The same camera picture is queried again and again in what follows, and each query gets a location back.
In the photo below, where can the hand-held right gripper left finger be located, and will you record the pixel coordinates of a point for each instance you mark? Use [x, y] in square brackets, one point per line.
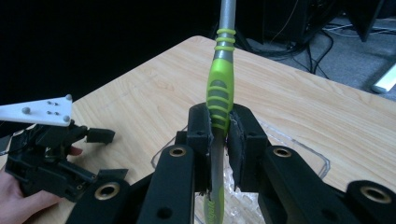
[199, 130]

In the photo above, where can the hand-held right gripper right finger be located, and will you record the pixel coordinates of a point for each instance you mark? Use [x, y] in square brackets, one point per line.
[246, 140]

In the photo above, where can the clear plastic tray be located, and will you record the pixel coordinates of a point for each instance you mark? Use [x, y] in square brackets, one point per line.
[246, 205]

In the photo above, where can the white bar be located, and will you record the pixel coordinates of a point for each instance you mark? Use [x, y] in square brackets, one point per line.
[386, 81]

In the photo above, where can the dark stand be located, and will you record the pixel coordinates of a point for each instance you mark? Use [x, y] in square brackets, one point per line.
[369, 18]

